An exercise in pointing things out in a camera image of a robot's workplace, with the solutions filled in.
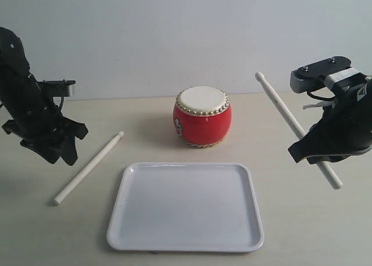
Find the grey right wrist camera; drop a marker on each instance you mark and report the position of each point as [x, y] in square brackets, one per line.
[324, 73]

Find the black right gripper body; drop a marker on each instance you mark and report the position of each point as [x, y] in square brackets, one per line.
[346, 127]

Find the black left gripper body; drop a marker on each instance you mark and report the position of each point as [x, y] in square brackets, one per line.
[35, 116]

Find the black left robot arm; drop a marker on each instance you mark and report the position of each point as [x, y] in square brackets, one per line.
[13, 57]

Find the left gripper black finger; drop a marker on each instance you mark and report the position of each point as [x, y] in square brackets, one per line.
[49, 150]
[67, 148]

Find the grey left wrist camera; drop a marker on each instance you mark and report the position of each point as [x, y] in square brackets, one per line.
[59, 88]

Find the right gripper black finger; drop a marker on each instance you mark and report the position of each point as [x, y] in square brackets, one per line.
[313, 140]
[316, 156]

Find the white drumstick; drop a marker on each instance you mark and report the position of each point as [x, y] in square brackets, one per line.
[296, 128]
[60, 197]

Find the small red drum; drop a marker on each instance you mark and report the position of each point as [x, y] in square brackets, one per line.
[202, 116]

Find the white rectangular plastic tray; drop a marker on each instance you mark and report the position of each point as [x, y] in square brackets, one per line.
[186, 207]

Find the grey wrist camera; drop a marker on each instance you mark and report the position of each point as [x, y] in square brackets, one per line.
[324, 73]
[59, 88]

